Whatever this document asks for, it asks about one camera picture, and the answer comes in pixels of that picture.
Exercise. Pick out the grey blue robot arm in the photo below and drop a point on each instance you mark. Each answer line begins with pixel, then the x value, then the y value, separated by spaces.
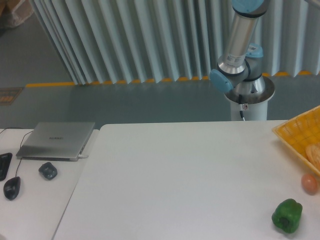
pixel 240 50

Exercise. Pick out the green bell pepper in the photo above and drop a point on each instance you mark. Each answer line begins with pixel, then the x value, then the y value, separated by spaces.
pixel 287 215

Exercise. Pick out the brown egg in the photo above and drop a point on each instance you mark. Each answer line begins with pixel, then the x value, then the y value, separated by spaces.
pixel 309 184

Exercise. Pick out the black earbuds case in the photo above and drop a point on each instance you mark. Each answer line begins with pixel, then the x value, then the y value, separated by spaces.
pixel 48 171

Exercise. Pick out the round bread in basket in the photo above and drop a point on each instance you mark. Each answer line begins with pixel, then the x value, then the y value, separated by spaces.
pixel 313 154

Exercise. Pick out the grey corrugated partition screen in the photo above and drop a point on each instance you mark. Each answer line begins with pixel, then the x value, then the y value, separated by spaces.
pixel 129 40

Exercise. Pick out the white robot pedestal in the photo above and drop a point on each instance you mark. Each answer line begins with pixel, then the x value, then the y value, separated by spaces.
pixel 248 112

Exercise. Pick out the white usb plug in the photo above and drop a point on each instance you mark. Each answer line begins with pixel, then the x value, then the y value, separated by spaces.
pixel 82 156

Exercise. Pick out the silver closed laptop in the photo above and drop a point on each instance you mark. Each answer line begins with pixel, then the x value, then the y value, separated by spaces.
pixel 58 141

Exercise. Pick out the black computer mouse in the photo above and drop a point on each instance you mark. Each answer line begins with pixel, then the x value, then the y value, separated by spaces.
pixel 11 188

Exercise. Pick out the yellow woven basket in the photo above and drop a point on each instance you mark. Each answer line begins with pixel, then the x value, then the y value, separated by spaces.
pixel 299 132

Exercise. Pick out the black keyboard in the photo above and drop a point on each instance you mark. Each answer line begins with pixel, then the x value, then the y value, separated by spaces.
pixel 5 161

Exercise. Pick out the brown cardboard box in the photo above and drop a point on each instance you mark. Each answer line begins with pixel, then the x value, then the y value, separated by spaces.
pixel 14 13

